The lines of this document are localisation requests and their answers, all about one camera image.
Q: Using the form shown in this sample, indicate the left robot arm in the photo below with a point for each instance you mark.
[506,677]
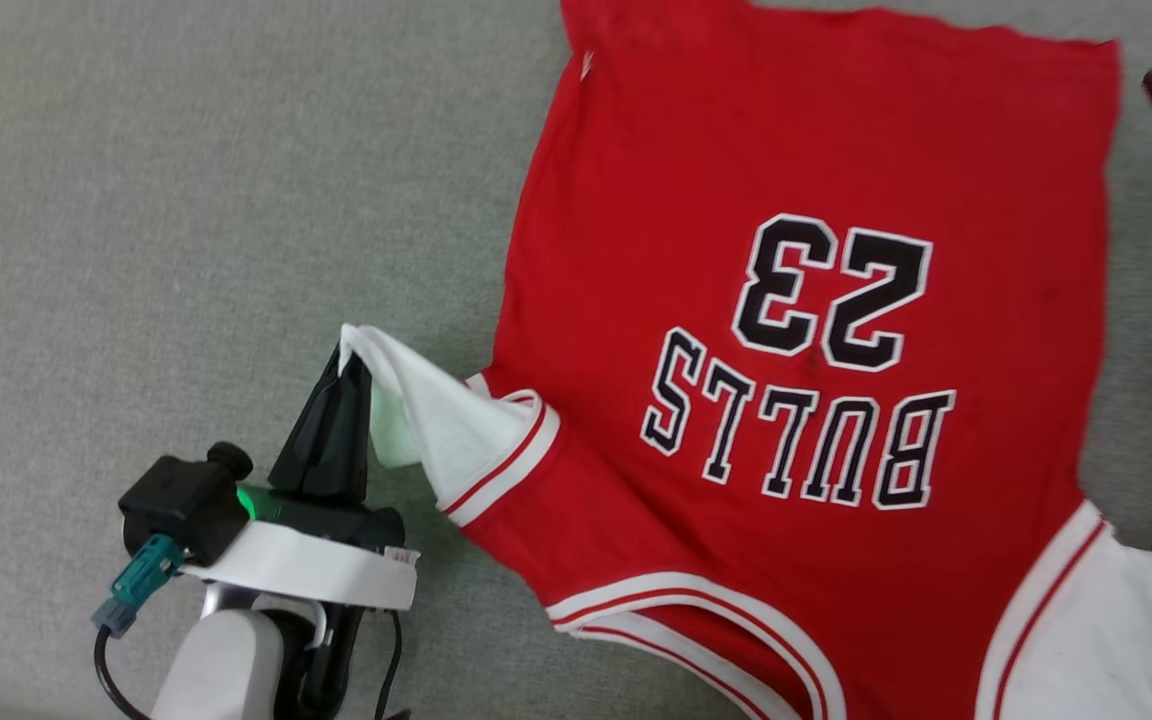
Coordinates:
[221,665]

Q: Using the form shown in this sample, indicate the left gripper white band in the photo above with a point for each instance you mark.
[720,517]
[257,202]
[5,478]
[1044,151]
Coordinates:
[306,565]

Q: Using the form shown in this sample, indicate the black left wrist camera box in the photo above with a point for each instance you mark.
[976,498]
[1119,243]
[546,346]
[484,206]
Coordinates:
[181,500]

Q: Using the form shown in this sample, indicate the red Bulls 23 jersey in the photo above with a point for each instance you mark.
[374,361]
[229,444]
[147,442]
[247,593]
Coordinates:
[736,150]

